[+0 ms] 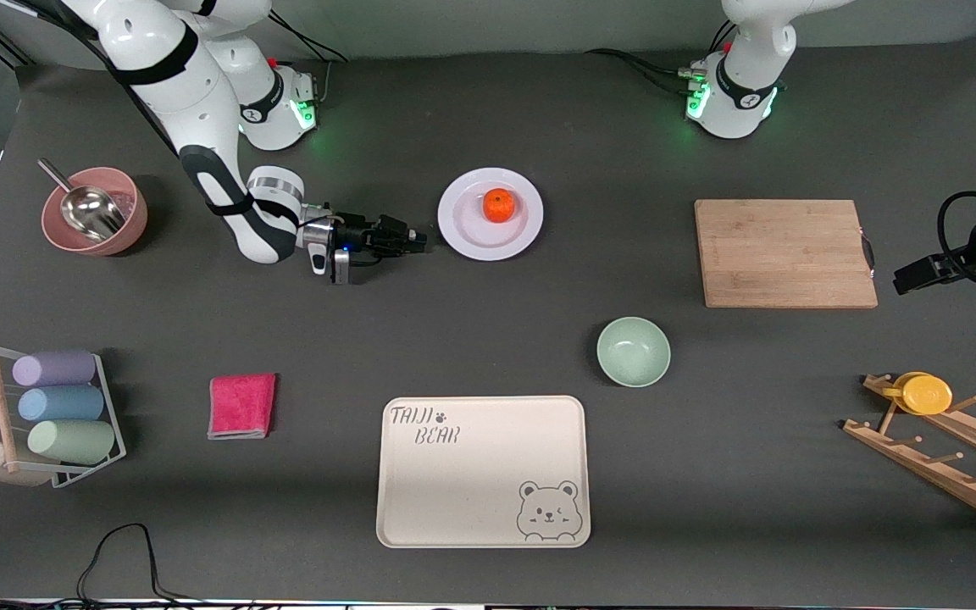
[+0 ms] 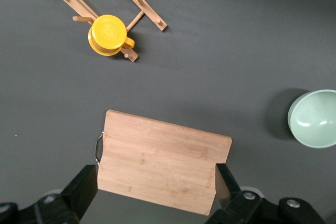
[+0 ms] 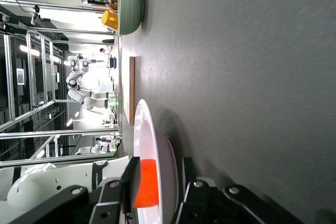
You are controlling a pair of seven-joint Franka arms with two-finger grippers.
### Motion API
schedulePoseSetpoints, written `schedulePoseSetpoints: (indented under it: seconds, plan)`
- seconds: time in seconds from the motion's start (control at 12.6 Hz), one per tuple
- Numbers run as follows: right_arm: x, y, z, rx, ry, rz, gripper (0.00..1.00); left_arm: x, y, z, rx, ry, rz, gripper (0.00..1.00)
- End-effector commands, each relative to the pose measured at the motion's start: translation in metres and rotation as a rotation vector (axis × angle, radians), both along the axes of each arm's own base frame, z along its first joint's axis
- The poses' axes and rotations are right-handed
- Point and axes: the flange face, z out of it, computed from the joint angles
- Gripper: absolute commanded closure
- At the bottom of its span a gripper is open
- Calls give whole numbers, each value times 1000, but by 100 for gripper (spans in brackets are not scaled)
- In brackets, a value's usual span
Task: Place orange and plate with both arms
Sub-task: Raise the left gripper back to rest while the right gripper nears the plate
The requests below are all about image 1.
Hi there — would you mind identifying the pale lavender round plate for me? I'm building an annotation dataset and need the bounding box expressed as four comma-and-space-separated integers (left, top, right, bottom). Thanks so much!
437, 167, 545, 262

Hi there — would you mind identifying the orange mandarin fruit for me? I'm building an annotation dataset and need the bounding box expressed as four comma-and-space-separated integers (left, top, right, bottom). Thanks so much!
482, 188, 517, 224

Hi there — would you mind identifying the yellow cup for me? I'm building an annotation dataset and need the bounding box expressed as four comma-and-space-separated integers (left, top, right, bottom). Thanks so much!
882, 372, 954, 416

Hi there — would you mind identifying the wooden cutting board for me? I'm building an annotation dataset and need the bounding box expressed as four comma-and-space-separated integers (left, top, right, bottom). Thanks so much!
695, 199, 879, 309

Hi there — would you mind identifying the wooden peg dish rack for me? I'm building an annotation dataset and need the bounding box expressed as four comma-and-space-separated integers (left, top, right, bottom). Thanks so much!
842, 373, 976, 534

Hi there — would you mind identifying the pink folded cloth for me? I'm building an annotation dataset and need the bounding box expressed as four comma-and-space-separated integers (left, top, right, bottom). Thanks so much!
208, 373, 278, 441

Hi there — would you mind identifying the pink bowl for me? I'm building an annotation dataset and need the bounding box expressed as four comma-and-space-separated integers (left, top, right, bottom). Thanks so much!
41, 167, 149, 257

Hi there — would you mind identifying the beige bear print tray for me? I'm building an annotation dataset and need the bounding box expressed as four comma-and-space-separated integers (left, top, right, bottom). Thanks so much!
376, 396, 591, 549

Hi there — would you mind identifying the pale green bowl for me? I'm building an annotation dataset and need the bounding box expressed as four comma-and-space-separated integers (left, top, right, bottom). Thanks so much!
596, 316, 672, 388

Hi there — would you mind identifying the metal scoop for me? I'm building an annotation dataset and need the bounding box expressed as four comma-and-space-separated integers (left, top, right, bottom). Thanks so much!
37, 158, 127, 242

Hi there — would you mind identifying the purple cup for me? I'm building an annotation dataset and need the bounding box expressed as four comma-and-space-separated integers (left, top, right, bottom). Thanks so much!
12, 349, 97, 388

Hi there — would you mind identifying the blue cup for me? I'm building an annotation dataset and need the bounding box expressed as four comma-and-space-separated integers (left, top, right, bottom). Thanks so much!
18, 385, 105, 423

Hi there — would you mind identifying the green cup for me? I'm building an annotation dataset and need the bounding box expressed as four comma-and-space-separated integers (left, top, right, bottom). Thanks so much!
27, 419, 116, 465

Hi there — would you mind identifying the black right arm base cable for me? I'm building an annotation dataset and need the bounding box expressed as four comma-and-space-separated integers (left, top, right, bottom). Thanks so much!
263, 17, 350, 111

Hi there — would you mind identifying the black arm base cable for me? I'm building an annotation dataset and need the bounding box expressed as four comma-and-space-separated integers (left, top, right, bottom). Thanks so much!
263, 17, 350, 111
585, 21, 739, 98

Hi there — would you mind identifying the black left arm base cable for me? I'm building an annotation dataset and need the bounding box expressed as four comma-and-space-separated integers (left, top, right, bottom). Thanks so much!
585, 21, 739, 98

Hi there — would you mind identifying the white wire cup rack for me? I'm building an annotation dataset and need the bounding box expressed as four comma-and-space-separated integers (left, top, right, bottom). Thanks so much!
0, 341, 127, 490

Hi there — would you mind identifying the black floor cable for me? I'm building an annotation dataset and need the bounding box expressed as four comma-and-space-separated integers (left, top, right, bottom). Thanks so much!
0, 523, 226, 607

